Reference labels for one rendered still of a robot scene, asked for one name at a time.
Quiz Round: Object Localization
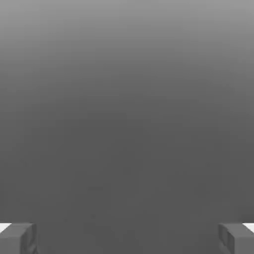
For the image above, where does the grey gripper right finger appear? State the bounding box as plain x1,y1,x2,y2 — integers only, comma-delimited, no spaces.
217,222,254,254

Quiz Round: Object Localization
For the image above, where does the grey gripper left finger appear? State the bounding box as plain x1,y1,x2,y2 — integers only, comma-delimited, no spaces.
0,222,38,254

